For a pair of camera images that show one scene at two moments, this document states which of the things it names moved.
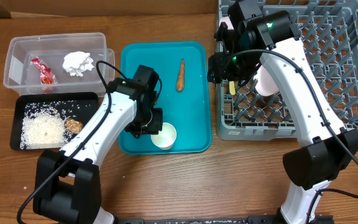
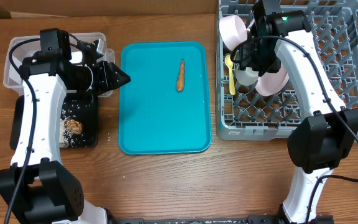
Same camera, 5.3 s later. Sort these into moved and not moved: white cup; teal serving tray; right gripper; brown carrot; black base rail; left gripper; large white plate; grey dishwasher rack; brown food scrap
Moved: left gripper; white cup; right gripper
Not moved: large white plate; teal serving tray; brown carrot; brown food scrap; grey dishwasher rack; black base rail
